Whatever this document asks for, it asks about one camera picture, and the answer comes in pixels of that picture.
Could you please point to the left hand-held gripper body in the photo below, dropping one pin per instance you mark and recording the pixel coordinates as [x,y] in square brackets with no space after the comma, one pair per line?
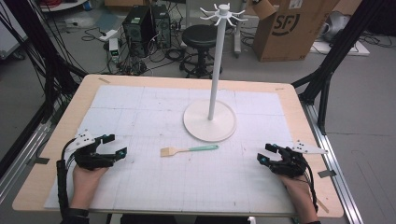
[90,157]

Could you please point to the aluminium rail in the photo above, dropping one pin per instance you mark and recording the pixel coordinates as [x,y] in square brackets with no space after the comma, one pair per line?
[21,155]
[334,161]

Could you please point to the person's left hand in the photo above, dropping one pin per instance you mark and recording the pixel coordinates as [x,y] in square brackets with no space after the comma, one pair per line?
[85,185]

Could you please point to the black computer tower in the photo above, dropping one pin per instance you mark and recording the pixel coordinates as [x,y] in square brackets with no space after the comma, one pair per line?
[136,29]
[162,26]

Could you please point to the black metal frame stand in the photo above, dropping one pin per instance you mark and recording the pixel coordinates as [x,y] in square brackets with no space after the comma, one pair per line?
[333,59]
[40,56]

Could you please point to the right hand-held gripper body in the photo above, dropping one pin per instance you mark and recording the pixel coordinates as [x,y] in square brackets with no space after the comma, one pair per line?
[291,160]

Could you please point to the small white device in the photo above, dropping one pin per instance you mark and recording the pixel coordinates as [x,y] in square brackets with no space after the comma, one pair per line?
[114,48]

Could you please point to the white hook stand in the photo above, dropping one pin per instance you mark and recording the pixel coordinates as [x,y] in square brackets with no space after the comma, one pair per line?
[214,93]

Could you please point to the white power strip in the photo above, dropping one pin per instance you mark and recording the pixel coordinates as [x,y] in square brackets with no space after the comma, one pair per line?
[108,34]

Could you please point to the black round stool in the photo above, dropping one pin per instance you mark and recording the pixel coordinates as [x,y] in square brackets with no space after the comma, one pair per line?
[200,46]

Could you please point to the person's right hand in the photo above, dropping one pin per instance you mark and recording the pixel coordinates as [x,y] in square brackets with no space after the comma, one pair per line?
[297,193]

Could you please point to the white grid mat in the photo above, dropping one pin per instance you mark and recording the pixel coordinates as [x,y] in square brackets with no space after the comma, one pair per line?
[174,174]

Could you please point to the brown cardboard box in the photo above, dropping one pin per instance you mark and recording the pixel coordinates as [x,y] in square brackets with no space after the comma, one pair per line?
[289,31]

